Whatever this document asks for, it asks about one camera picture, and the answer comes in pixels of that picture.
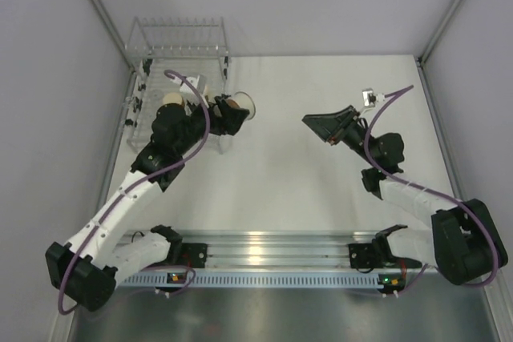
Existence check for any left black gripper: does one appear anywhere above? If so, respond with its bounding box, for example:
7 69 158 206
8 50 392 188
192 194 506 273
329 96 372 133
175 93 248 155

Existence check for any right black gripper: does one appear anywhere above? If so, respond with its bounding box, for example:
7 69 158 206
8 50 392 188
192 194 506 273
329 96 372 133
304 105 379 167

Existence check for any steel cup front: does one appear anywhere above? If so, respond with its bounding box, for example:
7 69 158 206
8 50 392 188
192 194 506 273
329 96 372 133
227 91 256 121

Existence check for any steel cup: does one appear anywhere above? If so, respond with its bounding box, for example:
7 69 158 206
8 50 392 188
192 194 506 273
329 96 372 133
201 84 213 104
162 92 185 107
227 91 256 121

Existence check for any clear plastic cup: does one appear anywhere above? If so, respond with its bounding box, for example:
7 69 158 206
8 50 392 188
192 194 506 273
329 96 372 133
147 90 164 104

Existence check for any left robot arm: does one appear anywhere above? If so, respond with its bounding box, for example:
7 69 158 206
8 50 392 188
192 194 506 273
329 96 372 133
45 92 256 315

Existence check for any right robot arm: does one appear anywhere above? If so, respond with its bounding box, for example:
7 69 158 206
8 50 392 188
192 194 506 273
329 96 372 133
302 106 509 285

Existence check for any clear acrylic dish rack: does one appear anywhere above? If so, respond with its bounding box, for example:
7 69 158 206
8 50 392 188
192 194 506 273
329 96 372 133
123 17 231 153

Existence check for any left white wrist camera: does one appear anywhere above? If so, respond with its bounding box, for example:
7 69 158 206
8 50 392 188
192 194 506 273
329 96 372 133
179 74 208 96

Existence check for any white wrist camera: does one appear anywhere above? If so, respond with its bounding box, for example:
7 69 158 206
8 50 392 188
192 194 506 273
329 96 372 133
362 88 386 110
179 74 208 96

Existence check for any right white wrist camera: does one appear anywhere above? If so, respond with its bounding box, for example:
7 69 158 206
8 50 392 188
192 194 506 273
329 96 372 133
362 88 386 110

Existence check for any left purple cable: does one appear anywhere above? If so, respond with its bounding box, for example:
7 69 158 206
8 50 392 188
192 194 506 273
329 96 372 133
56 69 212 315

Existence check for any purple cable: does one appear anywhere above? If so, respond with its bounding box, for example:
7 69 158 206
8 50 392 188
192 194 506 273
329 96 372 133
362 84 500 299
56 69 212 315

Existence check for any aluminium mounting rail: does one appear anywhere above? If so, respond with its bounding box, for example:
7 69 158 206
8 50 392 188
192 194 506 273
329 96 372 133
115 230 442 275

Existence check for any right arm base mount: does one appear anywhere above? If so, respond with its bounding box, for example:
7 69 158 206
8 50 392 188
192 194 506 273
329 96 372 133
348 242 385 273

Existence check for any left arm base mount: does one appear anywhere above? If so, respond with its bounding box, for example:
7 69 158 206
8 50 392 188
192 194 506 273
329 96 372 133
176 243 208 268

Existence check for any left aluminium frame post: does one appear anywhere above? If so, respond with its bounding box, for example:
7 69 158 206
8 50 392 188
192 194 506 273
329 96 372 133
88 0 135 72

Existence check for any aluminium frame post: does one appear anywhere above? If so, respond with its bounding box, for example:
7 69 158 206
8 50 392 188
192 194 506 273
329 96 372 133
416 0 466 68
88 0 135 72

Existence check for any white slotted cable duct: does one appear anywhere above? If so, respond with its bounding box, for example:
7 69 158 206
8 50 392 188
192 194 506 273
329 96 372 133
120 271 384 289

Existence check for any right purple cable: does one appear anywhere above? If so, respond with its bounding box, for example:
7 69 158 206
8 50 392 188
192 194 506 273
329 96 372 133
362 84 500 299

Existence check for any right aluminium frame post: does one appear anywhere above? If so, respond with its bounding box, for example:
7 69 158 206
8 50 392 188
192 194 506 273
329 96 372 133
416 0 466 68

